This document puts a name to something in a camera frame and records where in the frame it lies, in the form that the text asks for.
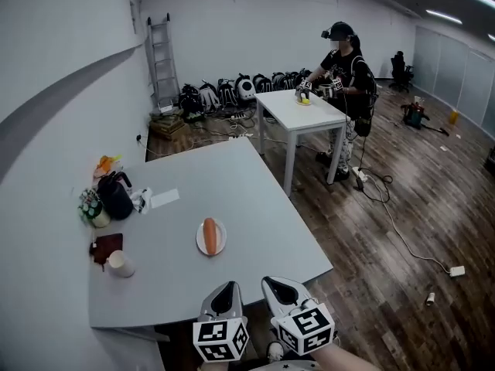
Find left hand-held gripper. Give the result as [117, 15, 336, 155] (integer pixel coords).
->
[192, 281, 250, 363]

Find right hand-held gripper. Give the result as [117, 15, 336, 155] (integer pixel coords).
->
[261, 276, 336, 357]

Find white round plate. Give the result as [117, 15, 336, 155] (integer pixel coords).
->
[195, 218, 227, 257]

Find orange sausage food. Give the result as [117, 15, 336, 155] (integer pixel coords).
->
[203, 217, 218, 255]

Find person's right forearm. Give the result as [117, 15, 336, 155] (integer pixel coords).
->
[309, 341, 384, 371]

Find person's white shoe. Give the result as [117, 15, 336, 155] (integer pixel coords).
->
[266, 341, 285, 364]

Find person's star print trousers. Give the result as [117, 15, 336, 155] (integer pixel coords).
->
[247, 359, 323, 371]

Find white paper cup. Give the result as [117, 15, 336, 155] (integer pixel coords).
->
[108, 250, 136, 279]

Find white paper sheet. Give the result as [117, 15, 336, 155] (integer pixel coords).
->
[149, 188, 181, 209]

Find crumpled white packet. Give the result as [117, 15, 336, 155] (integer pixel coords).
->
[130, 186, 154, 216]

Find black kettle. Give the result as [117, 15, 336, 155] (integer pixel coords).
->
[96, 171, 135, 221]

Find orange yellow plastic bag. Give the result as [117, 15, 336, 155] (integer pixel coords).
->
[93, 154, 125, 180]

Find white square table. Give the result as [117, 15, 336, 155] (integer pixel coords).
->
[253, 88, 351, 198]

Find stack of green crates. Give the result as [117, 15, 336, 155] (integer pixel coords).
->
[148, 108, 187, 141]

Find row of black backpacks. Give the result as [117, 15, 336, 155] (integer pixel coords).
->
[178, 67, 315, 123]

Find grey metal ladder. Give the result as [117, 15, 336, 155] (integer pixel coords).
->
[145, 12, 182, 111]

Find black office chair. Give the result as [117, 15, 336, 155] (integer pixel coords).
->
[387, 50, 415, 94]

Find long white cable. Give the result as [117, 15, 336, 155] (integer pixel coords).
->
[367, 170, 453, 274]

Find black cable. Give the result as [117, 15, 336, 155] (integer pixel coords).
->
[356, 134, 394, 205]

